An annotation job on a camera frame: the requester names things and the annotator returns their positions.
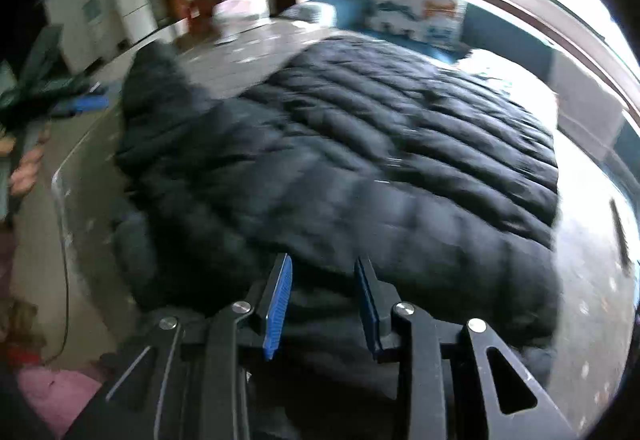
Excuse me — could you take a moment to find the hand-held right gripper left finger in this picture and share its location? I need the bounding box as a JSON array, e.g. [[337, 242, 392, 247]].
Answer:
[[65, 252, 293, 440]]

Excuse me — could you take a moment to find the black puffer jacket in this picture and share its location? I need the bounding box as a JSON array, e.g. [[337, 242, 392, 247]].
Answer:
[[111, 34, 562, 440]]

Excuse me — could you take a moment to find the white refrigerator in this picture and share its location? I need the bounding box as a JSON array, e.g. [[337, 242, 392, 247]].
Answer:
[[110, 0, 160, 46]]

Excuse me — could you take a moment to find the pink cloth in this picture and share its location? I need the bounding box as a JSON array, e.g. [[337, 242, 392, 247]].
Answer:
[[16, 364, 103, 438]]

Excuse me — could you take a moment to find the black cable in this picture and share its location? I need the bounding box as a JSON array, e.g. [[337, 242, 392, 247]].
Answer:
[[42, 197, 72, 366]]

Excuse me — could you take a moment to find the pink plastic bag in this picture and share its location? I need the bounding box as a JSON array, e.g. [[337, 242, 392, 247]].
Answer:
[[211, 0, 272, 43]]

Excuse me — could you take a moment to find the butterfly print pillow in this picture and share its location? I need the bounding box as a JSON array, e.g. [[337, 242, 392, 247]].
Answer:
[[364, 0, 471, 52]]

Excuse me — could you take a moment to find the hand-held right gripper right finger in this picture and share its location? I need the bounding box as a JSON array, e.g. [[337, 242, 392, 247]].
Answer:
[[353, 256, 577, 440]]

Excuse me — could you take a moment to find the person's left hand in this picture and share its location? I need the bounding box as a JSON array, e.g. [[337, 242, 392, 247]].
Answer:
[[0, 129, 52, 197]]

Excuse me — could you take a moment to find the light blue checked armrest cover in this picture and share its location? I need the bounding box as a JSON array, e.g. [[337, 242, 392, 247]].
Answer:
[[280, 1, 335, 28]]

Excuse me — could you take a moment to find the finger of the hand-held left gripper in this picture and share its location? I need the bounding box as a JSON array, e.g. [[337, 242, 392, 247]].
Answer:
[[50, 93, 111, 119]]

